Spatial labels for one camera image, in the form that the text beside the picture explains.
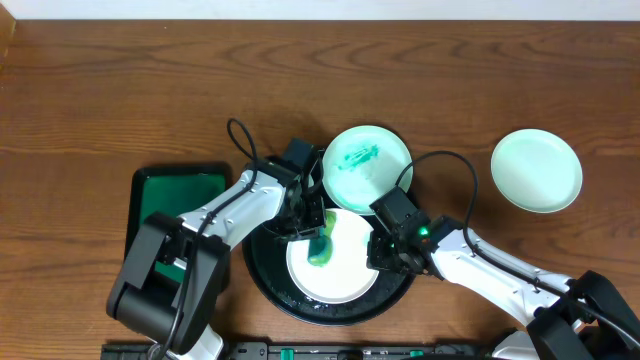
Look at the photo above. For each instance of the green sponge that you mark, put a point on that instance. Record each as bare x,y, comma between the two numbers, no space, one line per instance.
321,248

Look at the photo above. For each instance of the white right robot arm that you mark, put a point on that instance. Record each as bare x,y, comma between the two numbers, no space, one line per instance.
564,318

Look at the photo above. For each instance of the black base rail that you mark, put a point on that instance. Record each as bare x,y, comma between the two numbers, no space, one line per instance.
264,351

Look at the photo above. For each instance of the white plate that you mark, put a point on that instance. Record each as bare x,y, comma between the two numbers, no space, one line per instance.
342,277

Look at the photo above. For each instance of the black round tray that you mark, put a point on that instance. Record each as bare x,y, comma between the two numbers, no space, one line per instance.
265,258

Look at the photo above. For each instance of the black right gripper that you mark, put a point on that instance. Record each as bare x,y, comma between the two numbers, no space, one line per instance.
377,257

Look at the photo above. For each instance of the black rectangular sponge tray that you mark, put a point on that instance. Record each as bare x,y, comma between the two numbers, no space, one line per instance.
173,189

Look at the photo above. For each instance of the mint plate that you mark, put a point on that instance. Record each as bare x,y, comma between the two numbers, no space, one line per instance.
536,171
362,164

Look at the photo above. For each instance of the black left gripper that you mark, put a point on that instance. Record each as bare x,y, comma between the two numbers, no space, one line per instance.
304,226

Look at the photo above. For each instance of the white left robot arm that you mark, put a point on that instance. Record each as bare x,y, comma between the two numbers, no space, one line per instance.
175,267

